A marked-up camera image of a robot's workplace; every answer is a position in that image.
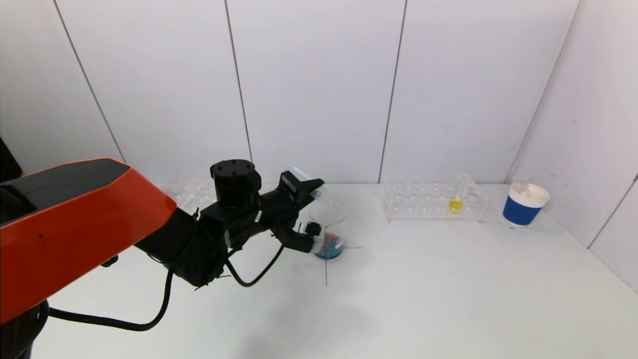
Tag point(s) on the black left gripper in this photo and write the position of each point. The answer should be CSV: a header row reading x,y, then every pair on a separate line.
x,y
276,212

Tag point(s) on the clear glass beaker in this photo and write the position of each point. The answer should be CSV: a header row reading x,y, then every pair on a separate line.
x,y
335,249

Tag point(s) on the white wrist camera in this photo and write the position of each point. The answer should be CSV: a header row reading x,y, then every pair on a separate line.
x,y
313,243

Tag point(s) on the clear tube, yellow pigment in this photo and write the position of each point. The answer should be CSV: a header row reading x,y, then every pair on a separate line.
x,y
455,204

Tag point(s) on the clear acrylic tube rack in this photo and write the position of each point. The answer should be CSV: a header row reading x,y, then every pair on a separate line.
x,y
423,204
192,192

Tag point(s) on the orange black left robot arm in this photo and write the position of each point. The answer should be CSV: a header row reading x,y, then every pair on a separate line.
x,y
75,224

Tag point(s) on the white-labelled clear plastic tube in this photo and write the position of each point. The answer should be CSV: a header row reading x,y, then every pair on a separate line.
x,y
521,184

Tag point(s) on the blue white paper cup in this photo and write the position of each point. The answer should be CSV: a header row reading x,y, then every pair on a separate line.
x,y
518,212

